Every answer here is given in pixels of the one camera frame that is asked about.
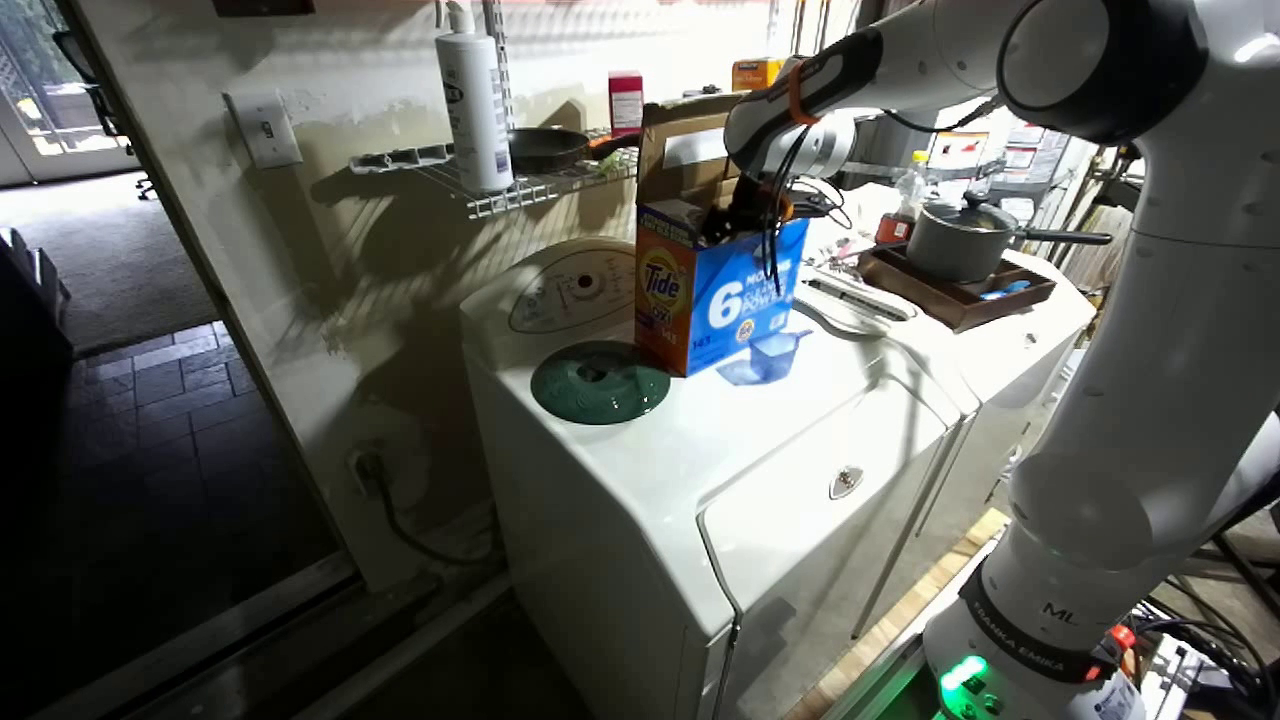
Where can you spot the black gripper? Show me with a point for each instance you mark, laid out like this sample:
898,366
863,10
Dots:
750,209

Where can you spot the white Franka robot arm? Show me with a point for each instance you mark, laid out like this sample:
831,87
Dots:
1172,403

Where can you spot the blue orange detergent box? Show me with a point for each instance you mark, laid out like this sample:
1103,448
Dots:
667,302

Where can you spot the orange cardboard box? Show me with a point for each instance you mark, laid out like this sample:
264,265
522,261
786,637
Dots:
753,74

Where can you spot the dark soda can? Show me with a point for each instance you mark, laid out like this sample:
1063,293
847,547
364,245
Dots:
898,234

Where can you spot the white container red cap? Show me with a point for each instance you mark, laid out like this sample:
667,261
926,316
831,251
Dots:
626,111

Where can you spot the grey pot with lid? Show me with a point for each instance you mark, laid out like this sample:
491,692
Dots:
952,245

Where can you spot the dark frying pan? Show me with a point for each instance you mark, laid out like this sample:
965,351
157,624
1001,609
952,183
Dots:
547,151

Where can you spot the green round lid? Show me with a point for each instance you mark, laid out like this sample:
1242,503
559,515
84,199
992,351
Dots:
601,386

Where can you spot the white washing machine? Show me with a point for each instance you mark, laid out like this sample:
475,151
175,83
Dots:
744,454

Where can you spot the tall white bottle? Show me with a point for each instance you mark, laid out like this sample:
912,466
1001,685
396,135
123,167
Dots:
475,107

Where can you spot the white dryer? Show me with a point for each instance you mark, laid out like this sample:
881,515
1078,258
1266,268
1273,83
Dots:
1015,353

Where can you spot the white wall switch plate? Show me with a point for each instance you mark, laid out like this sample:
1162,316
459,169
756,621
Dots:
264,135

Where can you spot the green robot base mount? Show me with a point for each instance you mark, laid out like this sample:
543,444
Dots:
965,685

